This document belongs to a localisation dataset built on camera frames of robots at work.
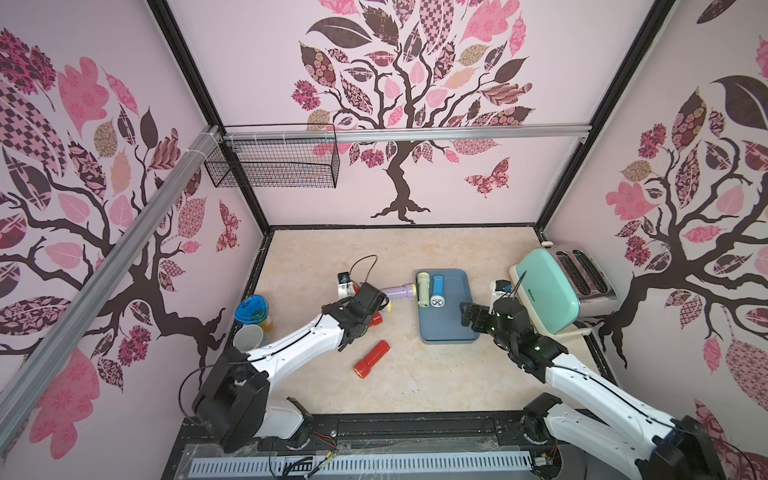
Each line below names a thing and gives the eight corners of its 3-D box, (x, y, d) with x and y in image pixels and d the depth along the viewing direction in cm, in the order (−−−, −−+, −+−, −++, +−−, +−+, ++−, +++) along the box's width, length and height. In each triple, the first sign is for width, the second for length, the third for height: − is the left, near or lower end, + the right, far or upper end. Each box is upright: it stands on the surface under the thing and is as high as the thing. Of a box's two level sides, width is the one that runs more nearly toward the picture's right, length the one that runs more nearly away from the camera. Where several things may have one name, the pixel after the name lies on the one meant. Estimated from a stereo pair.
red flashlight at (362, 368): (353, 372, 85) (352, 368, 83) (382, 343, 91) (382, 338, 88) (361, 380, 84) (360, 376, 81) (390, 350, 90) (390, 345, 87)
